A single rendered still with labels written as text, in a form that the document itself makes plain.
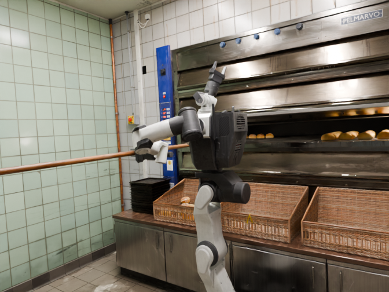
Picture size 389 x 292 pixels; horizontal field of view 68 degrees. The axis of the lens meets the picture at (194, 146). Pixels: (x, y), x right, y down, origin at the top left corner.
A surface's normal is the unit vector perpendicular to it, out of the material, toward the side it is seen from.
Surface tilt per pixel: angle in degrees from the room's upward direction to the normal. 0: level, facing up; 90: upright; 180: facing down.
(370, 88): 70
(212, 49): 90
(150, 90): 90
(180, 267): 90
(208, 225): 90
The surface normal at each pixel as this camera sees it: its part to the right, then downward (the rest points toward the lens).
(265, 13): -0.56, 0.07
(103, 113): 0.82, -0.01
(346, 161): -0.55, -0.27
